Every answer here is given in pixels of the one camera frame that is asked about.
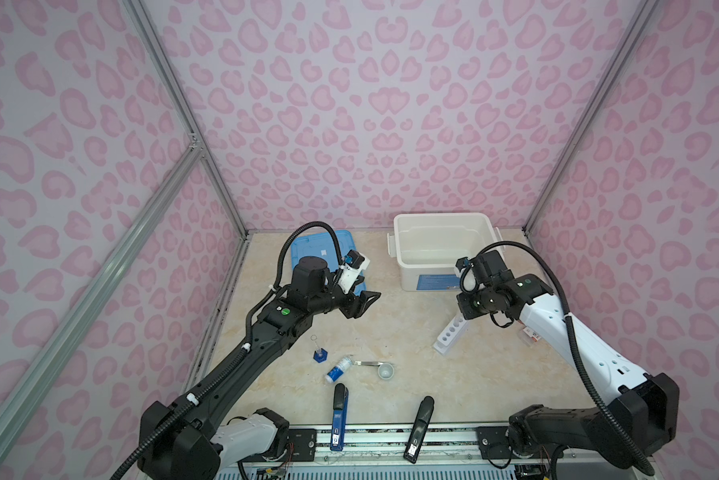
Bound blue hexagonal cap needle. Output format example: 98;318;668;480
311;335;328;363

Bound metal tweezers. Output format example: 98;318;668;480
353;360;391;367

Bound small white blue-label bottle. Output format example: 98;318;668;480
325;356;354;383

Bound small white round cup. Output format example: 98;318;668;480
377;362;395;381

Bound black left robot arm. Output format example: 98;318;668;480
114;250;381;479

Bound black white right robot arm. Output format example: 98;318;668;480
455;245;681;475

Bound white test tube rack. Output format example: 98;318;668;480
433;313;469;355

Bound blue plastic bin lid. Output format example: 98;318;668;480
288;230;359;291

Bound small clear red-label box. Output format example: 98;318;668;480
519;327;543;346

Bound white plastic storage bin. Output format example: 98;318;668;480
387;213;503;292

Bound blue black stapler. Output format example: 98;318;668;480
330;383;349;451

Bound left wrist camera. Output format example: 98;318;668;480
338;249;371;294

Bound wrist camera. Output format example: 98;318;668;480
455;257;471;277
338;249;371;294

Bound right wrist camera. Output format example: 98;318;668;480
455;257;471;277

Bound aluminium corner frame post left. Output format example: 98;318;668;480
122;0;249;239

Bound aluminium corner frame post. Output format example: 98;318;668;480
523;0;663;236
122;0;249;239

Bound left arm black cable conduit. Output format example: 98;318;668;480
110;221;344;480

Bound aluminium corner frame post right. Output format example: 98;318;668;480
523;0;663;236

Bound aluminium diagonal frame bar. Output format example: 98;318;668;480
0;146;204;466

